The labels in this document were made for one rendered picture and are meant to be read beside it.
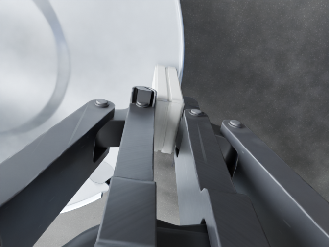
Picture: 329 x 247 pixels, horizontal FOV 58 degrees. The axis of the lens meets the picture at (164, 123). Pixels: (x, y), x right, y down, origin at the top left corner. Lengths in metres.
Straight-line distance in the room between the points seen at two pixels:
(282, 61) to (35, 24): 0.49
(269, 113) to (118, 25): 0.48
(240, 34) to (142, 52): 0.39
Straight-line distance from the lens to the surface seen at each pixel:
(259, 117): 0.65
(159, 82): 0.17
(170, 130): 0.15
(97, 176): 0.26
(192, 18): 0.56
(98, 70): 0.22
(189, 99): 0.18
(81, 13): 0.22
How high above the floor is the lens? 0.56
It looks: 65 degrees down
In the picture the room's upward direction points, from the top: 177 degrees clockwise
